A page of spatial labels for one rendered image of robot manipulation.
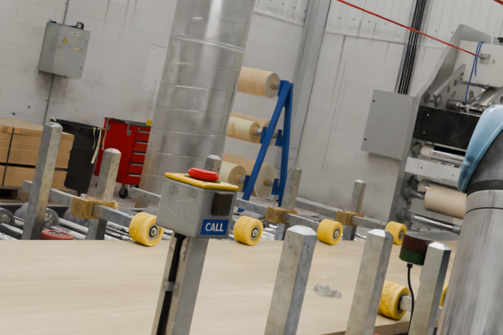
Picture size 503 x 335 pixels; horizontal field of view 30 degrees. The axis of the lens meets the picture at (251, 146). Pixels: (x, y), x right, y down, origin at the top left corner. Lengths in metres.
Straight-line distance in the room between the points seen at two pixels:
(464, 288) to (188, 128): 4.66
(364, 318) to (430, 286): 0.25
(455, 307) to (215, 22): 4.69
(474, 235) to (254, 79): 7.91
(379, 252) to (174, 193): 0.53
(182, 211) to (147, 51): 9.73
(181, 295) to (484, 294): 0.38
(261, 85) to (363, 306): 7.33
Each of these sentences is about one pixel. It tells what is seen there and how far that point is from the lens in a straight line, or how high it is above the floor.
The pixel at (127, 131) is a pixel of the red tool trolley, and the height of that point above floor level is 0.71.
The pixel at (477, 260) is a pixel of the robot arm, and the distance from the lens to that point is 1.10.
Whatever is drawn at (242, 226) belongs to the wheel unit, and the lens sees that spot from 2.79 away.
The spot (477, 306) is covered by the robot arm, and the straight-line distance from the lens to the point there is 1.08.
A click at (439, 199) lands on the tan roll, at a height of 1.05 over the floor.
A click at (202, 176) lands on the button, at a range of 1.18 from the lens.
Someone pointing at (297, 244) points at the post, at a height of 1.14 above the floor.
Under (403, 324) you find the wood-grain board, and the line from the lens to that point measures 2.23.
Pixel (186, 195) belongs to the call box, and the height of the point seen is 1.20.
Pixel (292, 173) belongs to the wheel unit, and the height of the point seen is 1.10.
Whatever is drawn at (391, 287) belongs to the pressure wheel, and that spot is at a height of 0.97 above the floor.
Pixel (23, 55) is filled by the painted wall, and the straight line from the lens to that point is 9.85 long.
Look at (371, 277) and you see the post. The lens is 1.63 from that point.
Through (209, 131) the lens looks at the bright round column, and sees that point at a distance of 5.71.
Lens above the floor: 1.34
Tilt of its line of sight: 3 degrees down
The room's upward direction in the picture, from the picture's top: 12 degrees clockwise
